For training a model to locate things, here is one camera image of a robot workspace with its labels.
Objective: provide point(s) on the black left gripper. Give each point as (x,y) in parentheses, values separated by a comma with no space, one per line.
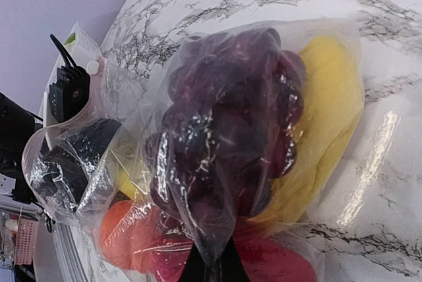
(61,174)

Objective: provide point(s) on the pink perforated basket outside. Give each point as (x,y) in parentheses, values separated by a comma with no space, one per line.
(25,241)

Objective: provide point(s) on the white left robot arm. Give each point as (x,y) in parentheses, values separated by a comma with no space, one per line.
(17,126)

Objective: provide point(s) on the red fake pepper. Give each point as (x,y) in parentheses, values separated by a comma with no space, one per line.
(262,258)

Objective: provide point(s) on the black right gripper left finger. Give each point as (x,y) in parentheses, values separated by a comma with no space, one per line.
(194,269)

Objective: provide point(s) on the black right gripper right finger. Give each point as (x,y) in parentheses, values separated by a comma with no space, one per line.
(229,265)

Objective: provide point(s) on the aluminium front rail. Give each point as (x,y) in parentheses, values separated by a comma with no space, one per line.
(55,257)

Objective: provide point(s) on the orange fake carrot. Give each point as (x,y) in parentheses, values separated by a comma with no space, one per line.
(128,234)

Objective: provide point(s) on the clear zip top bag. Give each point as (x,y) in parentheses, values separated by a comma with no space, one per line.
(116,94)

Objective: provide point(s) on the yellow fake lemon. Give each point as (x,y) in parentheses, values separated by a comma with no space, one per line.
(332,104)

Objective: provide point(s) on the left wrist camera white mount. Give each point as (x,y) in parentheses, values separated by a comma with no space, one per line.
(66,94)

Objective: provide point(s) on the purple fake grapes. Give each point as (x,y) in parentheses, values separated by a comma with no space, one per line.
(227,133)

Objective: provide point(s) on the white perforated plastic basket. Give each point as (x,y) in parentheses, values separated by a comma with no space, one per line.
(83,50)

